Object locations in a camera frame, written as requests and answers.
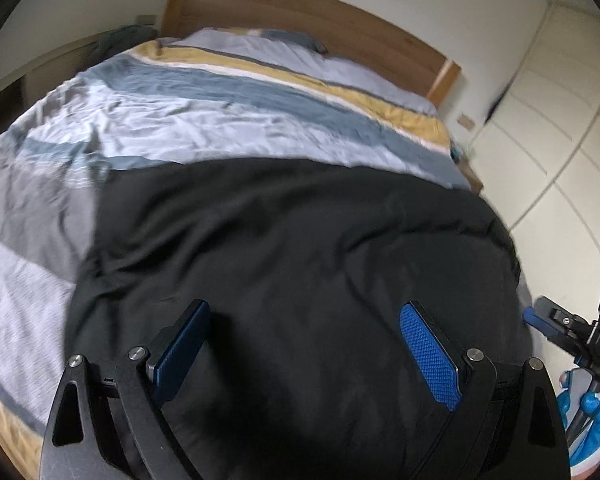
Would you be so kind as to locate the wall socket beside headboard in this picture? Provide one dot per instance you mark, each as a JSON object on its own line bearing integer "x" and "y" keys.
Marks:
{"x": 465, "y": 121}

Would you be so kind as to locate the white open shelf unit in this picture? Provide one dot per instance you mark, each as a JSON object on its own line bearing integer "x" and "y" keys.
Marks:
{"x": 20, "y": 89}

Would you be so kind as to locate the white wardrobe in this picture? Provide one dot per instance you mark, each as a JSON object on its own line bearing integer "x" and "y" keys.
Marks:
{"x": 538, "y": 157}

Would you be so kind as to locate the black puffer jacket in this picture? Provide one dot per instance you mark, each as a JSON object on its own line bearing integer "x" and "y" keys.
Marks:
{"x": 306, "y": 268}

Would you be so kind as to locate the wooden headboard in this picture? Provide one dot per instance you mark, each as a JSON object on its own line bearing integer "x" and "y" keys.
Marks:
{"x": 345, "y": 31}

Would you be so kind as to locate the dark green clothes pile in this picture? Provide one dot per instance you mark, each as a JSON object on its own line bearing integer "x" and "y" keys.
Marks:
{"x": 120, "y": 40}

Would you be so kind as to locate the striped duvet cover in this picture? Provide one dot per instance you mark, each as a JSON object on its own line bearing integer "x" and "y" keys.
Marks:
{"x": 148, "y": 105}

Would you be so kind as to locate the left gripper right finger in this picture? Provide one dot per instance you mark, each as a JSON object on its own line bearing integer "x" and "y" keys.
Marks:
{"x": 503, "y": 420}

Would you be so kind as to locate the light grey pillow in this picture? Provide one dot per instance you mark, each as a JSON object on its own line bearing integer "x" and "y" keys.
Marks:
{"x": 250, "y": 45}

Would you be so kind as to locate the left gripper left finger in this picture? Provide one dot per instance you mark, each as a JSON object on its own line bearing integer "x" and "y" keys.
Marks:
{"x": 106, "y": 421}

